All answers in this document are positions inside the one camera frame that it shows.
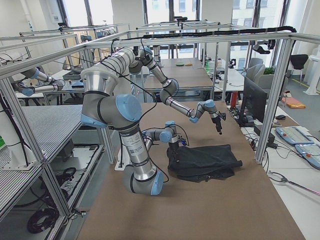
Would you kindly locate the black graphic t-shirt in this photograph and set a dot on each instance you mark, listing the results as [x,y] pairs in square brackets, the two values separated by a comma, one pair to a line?
[203,163]

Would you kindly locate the grey teach pendant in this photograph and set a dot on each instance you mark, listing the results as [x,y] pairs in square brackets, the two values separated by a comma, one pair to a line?
[293,136]
[311,153]

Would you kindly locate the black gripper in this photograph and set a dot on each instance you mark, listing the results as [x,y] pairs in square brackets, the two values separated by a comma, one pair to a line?
[174,146]
[217,123]

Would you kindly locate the black Huawei monitor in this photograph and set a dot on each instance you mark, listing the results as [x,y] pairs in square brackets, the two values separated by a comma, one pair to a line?
[253,104]

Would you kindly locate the metal rod tool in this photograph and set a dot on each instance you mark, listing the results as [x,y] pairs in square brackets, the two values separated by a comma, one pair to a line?
[282,179]

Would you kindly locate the striped aluminium work table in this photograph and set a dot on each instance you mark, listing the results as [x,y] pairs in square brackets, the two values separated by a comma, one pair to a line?
[46,129]

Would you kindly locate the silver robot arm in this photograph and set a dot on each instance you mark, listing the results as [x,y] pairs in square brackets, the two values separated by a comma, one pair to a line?
[135,59]
[101,108]

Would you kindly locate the aluminium cage frame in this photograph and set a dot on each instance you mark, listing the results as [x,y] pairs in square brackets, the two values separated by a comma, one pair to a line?
[102,108]

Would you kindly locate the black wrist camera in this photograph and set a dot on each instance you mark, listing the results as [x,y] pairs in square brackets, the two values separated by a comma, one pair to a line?
[222,116]
[183,141]

